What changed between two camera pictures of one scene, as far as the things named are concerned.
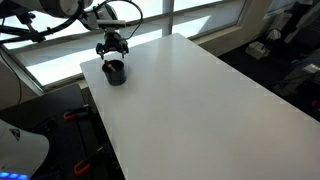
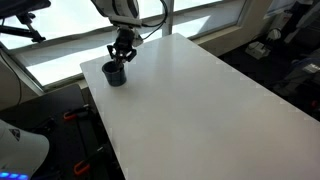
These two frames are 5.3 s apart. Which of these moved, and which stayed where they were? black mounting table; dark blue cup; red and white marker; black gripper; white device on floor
Moved: black gripper; red and white marker
Stayed: black mounting table; dark blue cup; white device on floor
